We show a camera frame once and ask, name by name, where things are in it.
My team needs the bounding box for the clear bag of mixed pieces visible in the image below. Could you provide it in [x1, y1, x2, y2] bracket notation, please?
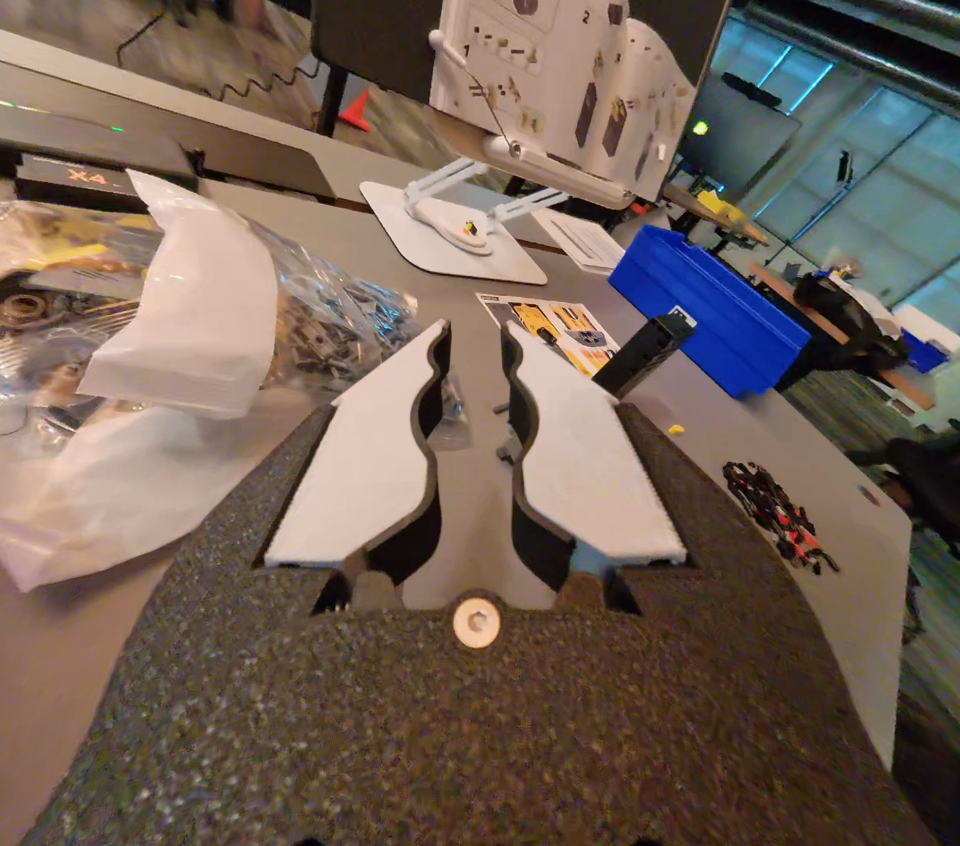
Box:
[0, 200, 162, 412]

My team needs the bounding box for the white plastic bag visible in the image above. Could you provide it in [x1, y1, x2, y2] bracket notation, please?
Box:
[75, 170, 280, 421]
[0, 404, 320, 594]

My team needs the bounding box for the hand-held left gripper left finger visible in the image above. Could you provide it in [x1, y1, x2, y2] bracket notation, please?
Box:
[264, 318, 453, 588]

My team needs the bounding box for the blue plastic bin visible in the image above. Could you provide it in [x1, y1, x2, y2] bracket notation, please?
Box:
[607, 224, 813, 401]
[900, 329, 948, 375]

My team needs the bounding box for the wooden table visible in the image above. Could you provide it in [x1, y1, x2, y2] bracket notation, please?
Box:
[663, 182, 770, 247]

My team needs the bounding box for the black monitor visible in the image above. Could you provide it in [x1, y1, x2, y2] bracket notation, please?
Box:
[677, 72, 804, 178]

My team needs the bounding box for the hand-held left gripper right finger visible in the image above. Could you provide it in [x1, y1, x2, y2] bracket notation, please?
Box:
[500, 320, 688, 594]

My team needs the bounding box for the pile of black red pins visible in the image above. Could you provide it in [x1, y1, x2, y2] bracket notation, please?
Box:
[722, 461, 841, 577]

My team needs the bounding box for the black desktop hub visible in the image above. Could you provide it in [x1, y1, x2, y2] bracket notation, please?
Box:
[0, 96, 198, 166]

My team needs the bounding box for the black box with orange print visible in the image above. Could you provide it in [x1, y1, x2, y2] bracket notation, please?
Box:
[13, 150, 200, 206]

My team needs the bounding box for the white metal book stand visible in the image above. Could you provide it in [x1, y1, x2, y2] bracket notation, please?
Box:
[358, 27, 639, 286]

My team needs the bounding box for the black office chair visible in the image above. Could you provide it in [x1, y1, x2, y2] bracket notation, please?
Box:
[847, 437, 960, 555]

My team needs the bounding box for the printed sticker sheet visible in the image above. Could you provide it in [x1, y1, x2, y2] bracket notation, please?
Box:
[476, 291, 624, 378]

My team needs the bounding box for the white printed paper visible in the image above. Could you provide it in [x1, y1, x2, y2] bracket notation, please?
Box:
[534, 207, 627, 276]

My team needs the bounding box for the black perforated block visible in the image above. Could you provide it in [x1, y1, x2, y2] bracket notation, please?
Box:
[591, 314, 699, 405]

